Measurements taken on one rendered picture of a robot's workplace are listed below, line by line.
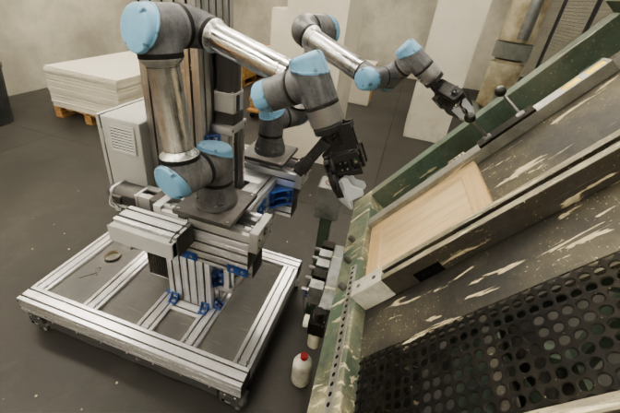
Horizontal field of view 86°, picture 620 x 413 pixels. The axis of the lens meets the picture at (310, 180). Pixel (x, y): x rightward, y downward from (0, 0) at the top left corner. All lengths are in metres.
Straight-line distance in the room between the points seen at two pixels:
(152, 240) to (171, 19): 0.71
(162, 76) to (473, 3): 4.33
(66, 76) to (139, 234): 3.75
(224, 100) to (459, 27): 3.96
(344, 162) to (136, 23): 0.60
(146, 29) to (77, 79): 3.91
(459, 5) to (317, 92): 4.30
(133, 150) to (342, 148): 1.00
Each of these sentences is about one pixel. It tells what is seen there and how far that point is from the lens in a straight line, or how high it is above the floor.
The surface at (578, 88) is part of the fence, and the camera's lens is 1.34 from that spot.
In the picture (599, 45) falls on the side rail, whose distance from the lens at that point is 1.59.
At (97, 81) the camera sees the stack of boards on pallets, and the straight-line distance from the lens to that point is 4.59.
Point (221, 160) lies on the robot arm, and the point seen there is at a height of 1.23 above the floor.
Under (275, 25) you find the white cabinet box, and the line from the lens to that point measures 5.56.
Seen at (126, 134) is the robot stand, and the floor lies 1.18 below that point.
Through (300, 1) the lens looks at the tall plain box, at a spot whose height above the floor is 1.63.
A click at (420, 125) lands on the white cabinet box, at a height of 0.21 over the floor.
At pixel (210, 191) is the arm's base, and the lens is 1.19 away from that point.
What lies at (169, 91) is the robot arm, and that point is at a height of 1.47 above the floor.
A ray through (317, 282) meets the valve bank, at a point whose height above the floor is 0.77.
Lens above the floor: 1.75
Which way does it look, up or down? 30 degrees down
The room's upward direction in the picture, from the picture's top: 7 degrees clockwise
